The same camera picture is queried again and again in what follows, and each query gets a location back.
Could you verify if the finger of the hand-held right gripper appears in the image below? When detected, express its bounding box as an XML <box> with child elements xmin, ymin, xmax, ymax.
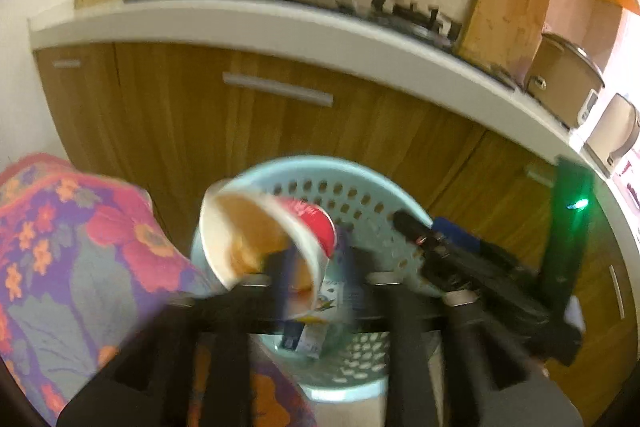
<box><xmin>431</xmin><ymin>217</ymin><xmax>501</xmax><ymax>269</ymax></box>
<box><xmin>392</xmin><ymin>210</ymin><xmax>451</xmax><ymax>293</ymax></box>

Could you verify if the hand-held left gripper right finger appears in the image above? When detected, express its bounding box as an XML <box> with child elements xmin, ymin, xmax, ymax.
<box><xmin>334</xmin><ymin>227</ymin><xmax>584</xmax><ymax>427</ymax></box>

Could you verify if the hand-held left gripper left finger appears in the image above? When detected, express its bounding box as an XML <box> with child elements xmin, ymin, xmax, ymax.
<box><xmin>59</xmin><ymin>251</ymin><xmax>302</xmax><ymax>427</ymax></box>

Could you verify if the light blue perforated plastic basket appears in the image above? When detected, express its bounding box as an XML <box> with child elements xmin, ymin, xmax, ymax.
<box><xmin>190</xmin><ymin>154</ymin><xmax>442</xmax><ymax>404</ymax></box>

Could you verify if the red and white paper cup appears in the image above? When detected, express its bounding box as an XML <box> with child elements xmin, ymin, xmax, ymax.
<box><xmin>198</xmin><ymin>178</ymin><xmax>339</xmax><ymax>324</ymax></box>

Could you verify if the printed wrapper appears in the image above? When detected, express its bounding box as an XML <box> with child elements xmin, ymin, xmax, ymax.
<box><xmin>284</xmin><ymin>276</ymin><xmax>347</xmax><ymax>359</ymax></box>

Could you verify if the pink printed packet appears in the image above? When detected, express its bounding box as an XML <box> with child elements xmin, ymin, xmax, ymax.
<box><xmin>614</xmin><ymin>147</ymin><xmax>640</xmax><ymax>214</ymax></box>

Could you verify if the beige rice cooker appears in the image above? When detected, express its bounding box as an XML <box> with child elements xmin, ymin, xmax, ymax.
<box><xmin>524</xmin><ymin>32</ymin><xmax>606</xmax><ymax>128</ymax></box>

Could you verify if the white electric kettle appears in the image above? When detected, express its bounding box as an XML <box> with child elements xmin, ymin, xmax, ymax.
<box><xmin>582</xmin><ymin>93</ymin><xmax>640</xmax><ymax>178</ymax></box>

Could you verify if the wooden kitchen cabinet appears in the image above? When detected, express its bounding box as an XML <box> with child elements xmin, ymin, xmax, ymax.
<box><xmin>32</xmin><ymin>41</ymin><xmax>640</xmax><ymax>427</ymax></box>

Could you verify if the floral printed cloth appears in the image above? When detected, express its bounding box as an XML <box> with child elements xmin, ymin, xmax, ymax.
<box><xmin>0</xmin><ymin>152</ymin><xmax>321</xmax><ymax>427</ymax></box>

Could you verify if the wooden cutting board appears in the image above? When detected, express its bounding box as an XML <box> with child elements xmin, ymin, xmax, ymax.
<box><xmin>457</xmin><ymin>0</ymin><xmax>551</xmax><ymax>80</ymax></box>

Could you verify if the long silver cabinet handle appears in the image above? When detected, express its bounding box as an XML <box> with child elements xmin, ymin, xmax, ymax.
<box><xmin>222</xmin><ymin>72</ymin><xmax>335</xmax><ymax>108</ymax></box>

